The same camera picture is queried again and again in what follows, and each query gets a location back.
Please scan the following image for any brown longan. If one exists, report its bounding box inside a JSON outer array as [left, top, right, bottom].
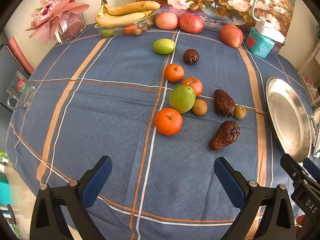
[[234, 105, 246, 119], [191, 99, 208, 116]]

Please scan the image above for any large green mango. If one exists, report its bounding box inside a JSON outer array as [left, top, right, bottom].
[[169, 85, 196, 114]]

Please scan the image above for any orange tangerine with stem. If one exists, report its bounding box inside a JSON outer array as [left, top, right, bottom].
[[182, 77, 203, 97]]

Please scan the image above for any round dark passion fruit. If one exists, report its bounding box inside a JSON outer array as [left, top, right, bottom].
[[183, 49, 200, 65]]

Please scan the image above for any small green mango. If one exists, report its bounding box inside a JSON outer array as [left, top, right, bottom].
[[153, 38, 175, 55]]

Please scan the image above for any silver metal plate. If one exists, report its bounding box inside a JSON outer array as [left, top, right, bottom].
[[265, 77, 311, 163]]

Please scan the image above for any white shelf rack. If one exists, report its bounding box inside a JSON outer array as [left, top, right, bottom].
[[297, 24, 320, 108]]

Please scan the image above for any glass mug red logo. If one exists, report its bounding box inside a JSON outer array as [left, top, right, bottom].
[[7, 71, 36, 111]]

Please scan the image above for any blue plaid tablecloth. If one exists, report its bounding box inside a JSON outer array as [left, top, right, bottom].
[[5, 23, 315, 240]]

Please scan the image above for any teal toy house box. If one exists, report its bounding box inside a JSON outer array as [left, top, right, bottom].
[[245, 27, 274, 59]]

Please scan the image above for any white lamp base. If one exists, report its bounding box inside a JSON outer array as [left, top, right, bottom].
[[249, 0, 285, 44]]

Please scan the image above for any red apple right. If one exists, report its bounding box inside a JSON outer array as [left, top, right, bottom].
[[220, 23, 244, 48]]

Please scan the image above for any dark red apple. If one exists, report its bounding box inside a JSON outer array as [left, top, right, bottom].
[[179, 13, 204, 34]]

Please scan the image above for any clear plastic fruit tray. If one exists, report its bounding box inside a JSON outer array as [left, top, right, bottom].
[[94, 11, 157, 38]]

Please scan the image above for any pink flower bouquet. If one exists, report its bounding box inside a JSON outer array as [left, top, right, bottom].
[[26, 0, 89, 44]]

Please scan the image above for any floral painting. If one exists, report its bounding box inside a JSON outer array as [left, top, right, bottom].
[[134, 0, 297, 37]]

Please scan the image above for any banana bunch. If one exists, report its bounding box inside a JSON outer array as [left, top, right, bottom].
[[95, 0, 161, 28]]

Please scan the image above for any pale pink apple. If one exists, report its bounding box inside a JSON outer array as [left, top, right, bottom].
[[155, 12, 178, 30]]

